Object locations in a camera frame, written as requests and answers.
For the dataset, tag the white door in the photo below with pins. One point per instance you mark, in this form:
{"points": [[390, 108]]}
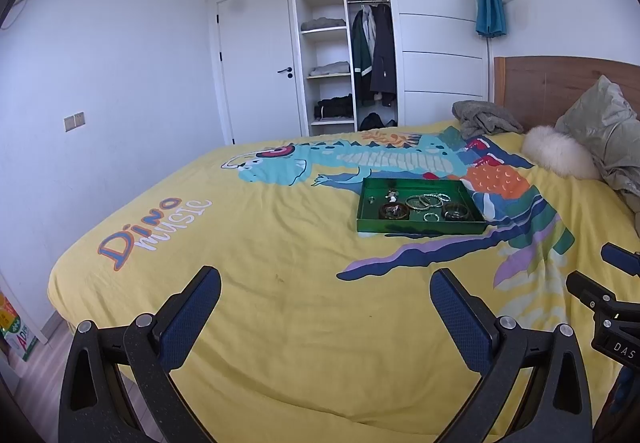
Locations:
{"points": [[255, 53]]}

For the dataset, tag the person's right forearm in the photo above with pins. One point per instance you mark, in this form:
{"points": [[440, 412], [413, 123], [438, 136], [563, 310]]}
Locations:
{"points": [[625, 403]]}

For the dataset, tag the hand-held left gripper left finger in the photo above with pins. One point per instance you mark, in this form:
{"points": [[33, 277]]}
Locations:
{"points": [[185, 328]]}

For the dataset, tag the grey crumpled cloth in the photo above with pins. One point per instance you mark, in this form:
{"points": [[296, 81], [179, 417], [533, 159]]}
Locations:
{"points": [[485, 120]]}

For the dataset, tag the folded light grey clothes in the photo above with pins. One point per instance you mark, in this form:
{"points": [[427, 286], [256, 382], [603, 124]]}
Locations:
{"points": [[330, 69]]}

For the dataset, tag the wooden headboard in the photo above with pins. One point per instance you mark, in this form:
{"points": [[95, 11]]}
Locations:
{"points": [[540, 83]]}

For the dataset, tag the hanging green jacket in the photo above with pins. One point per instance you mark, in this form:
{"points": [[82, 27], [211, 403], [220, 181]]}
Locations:
{"points": [[361, 58]]}

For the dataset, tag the black bangle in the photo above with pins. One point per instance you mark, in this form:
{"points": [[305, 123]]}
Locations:
{"points": [[445, 213]]}

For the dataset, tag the grey pillow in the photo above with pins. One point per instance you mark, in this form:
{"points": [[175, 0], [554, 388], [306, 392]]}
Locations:
{"points": [[610, 133]]}

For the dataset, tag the green metal tray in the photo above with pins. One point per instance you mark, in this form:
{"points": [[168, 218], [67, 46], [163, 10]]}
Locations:
{"points": [[367, 215]]}

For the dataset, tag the yellow dinosaur printed blanket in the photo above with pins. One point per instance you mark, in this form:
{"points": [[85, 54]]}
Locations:
{"points": [[275, 248]]}

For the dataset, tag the white wardrobe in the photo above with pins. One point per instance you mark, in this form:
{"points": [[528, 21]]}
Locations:
{"points": [[440, 33]]}

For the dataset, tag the amber bangle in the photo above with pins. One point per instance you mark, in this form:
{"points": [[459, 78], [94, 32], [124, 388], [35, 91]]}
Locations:
{"points": [[382, 213]]}

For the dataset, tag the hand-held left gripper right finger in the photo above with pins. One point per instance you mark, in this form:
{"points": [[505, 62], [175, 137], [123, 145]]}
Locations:
{"points": [[457, 323]]}

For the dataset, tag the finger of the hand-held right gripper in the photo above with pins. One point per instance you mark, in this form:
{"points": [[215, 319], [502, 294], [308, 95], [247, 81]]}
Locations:
{"points": [[622, 259], [590, 290]]}

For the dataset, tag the white fluffy pillow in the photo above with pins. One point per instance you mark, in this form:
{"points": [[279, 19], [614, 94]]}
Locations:
{"points": [[560, 153]]}

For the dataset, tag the wall switch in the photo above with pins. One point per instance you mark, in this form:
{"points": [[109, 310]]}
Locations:
{"points": [[74, 121]]}

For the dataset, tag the black bag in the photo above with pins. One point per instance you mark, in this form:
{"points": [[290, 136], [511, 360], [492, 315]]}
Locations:
{"points": [[375, 122]]}

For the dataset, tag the colourful cardboard box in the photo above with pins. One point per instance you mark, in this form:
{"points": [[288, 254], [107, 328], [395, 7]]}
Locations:
{"points": [[15, 328]]}

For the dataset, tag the hanging dark jacket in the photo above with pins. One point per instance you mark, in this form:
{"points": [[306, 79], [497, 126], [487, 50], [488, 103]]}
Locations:
{"points": [[382, 53]]}

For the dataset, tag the folded black clothes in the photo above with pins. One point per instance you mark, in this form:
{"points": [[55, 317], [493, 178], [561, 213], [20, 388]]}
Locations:
{"points": [[334, 107]]}

